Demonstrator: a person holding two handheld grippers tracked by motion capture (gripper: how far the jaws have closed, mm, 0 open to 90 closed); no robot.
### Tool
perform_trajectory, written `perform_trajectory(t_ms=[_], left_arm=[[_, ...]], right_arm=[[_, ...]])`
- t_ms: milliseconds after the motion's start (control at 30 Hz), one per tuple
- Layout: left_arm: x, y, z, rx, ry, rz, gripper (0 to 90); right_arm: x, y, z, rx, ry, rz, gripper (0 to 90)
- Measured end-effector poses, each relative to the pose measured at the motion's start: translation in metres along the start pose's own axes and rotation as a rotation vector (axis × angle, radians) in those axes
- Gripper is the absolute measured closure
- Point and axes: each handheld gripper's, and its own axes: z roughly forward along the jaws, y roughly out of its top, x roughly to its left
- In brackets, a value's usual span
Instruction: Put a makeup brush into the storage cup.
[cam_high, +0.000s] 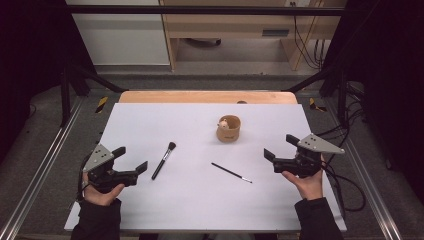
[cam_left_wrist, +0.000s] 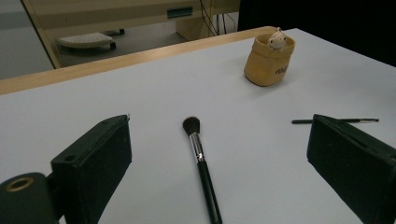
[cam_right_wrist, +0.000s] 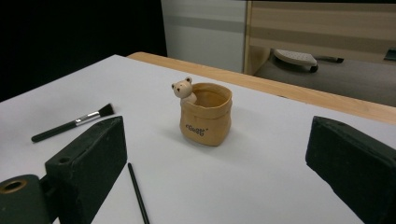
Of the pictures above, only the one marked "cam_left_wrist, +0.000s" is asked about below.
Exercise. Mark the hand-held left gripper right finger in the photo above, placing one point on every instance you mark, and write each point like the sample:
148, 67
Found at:
355, 168

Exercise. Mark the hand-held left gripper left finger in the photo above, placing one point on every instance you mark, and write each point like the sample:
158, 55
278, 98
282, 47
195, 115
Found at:
90, 168

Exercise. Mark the thin black makeup brush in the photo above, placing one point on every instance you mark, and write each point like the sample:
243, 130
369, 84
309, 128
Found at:
299, 121

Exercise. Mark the large black makeup brush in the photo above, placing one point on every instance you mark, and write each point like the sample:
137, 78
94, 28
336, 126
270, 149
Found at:
204, 174

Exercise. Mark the tan brush holder cup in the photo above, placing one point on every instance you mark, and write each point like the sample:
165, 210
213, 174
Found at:
264, 67

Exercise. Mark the light wooden table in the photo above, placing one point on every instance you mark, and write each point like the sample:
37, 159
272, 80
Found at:
124, 60

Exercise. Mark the small white animal figurine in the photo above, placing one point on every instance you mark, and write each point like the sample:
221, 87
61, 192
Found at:
277, 40

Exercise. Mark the beige wooden desk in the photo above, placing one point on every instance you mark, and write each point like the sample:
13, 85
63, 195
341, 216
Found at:
109, 11

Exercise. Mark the black curtain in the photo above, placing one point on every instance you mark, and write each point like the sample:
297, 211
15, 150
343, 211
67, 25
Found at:
311, 15

